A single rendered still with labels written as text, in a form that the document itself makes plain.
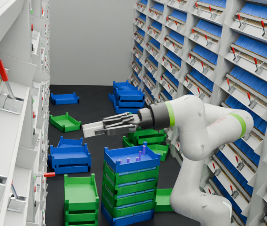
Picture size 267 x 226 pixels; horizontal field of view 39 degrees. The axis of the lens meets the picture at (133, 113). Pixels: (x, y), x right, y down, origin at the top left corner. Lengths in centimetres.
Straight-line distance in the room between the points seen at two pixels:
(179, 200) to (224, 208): 21
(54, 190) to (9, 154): 234
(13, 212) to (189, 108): 74
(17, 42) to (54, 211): 196
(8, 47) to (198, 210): 118
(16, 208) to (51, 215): 186
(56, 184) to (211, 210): 153
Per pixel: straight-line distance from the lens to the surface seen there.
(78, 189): 258
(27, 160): 91
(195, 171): 178
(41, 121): 162
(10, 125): 63
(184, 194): 177
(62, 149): 321
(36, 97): 139
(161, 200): 283
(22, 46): 82
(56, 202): 276
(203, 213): 173
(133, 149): 252
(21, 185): 85
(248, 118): 172
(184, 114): 131
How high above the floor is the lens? 154
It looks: 20 degrees down
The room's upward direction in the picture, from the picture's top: 5 degrees clockwise
